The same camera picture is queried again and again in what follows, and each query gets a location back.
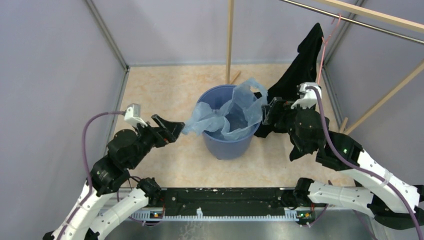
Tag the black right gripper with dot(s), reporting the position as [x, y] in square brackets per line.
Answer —
[281, 107]

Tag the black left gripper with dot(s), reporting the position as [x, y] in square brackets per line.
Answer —
[174, 129]

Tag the light blue trash bag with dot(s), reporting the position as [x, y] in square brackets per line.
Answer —
[237, 116]

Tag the blue plastic trash bin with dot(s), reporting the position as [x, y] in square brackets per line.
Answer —
[224, 149]

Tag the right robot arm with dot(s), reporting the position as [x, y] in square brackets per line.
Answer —
[379, 194]

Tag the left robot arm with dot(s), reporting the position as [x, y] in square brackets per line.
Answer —
[125, 151]

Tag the black hanging garment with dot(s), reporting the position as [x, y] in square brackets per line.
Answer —
[302, 69]

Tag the pink clothes hanger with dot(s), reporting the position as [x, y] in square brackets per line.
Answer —
[325, 42]

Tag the metal hanging rod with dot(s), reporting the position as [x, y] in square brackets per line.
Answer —
[355, 22]

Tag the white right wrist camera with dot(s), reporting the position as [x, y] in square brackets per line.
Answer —
[308, 97]

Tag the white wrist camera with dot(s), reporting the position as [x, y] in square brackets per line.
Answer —
[308, 97]
[132, 116]

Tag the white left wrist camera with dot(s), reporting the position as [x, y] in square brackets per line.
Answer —
[132, 116]

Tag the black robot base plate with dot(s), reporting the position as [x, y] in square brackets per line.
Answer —
[228, 202]

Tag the white slotted cable duct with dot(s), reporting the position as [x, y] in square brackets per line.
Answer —
[147, 215]

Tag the wooden clothes rack frame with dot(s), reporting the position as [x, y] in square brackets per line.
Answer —
[363, 68]

